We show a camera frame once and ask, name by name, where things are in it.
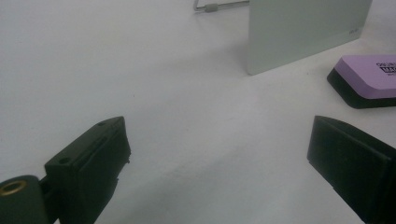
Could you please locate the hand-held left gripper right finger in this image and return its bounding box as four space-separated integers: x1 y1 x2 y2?
306 115 396 224

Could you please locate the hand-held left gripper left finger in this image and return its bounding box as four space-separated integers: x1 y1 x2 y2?
44 116 132 224

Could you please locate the purple whiteboard eraser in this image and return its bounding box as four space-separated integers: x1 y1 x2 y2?
326 54 396 110

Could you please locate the small white whiteboard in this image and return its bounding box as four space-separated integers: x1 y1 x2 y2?
247 0 374 77

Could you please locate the metal wire board stand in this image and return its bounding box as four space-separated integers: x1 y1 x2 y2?
192 0 250 14

